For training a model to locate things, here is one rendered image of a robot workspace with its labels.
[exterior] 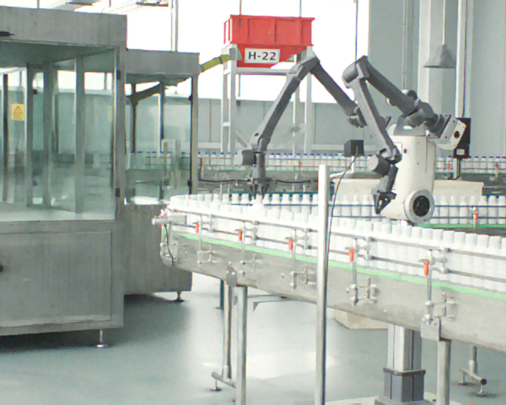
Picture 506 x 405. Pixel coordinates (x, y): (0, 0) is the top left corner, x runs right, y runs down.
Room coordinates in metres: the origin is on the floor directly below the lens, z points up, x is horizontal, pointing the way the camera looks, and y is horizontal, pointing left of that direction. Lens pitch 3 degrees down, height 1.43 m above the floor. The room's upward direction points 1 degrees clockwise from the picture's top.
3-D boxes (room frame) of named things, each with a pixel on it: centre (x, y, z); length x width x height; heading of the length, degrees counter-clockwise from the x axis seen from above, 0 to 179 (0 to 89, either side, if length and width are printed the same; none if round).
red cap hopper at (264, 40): (11.73, -0.09, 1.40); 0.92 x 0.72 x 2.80; 100
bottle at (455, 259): (3.60, -0.67, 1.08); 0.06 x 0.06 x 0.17
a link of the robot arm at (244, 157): (4.85, 0.02, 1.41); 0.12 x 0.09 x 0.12; 118
